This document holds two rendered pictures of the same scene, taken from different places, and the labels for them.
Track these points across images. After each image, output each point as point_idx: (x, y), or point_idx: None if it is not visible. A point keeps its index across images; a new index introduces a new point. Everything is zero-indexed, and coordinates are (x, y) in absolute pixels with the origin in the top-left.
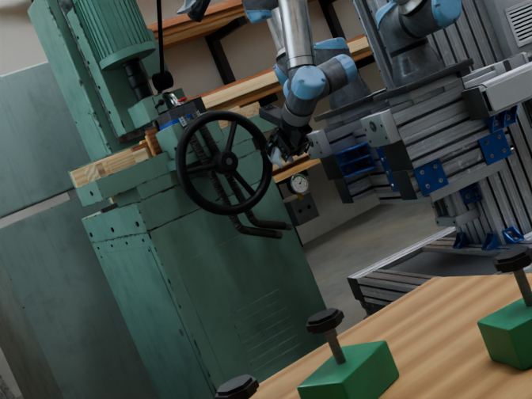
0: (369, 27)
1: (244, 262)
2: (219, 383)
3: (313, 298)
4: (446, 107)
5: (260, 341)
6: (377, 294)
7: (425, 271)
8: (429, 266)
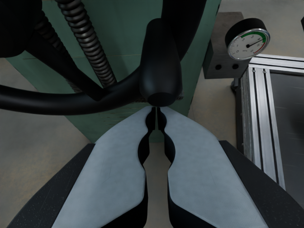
0: None
1: (119, 79)
2: (78, 125)
3: (180, 112)
4: None
5: (118, 119)
6: (245, 97)
7: (287, 124)
8: (296, 117)
